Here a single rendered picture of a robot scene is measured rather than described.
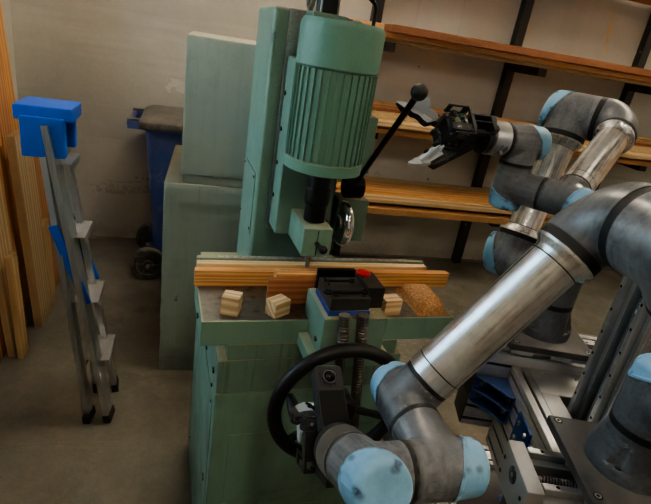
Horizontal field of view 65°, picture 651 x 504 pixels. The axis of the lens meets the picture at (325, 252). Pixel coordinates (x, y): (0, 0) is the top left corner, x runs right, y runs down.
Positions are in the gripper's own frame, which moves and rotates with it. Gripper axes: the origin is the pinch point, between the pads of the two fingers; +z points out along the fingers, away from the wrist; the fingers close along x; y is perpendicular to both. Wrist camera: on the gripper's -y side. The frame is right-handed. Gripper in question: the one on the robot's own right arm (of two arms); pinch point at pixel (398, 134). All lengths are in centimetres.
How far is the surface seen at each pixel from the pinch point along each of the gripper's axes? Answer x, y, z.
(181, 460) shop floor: 57, -126, 37
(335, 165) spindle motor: 4.4, -7.0, 12.3
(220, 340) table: 36, -29, 34
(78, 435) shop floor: 45, -137, 73
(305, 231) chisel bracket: 13.3, -21.3, 15.7
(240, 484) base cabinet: 65, -60, 26
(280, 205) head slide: 2.5, -29.6, 18.8
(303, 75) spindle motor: -10.6, 1.7, 20.3
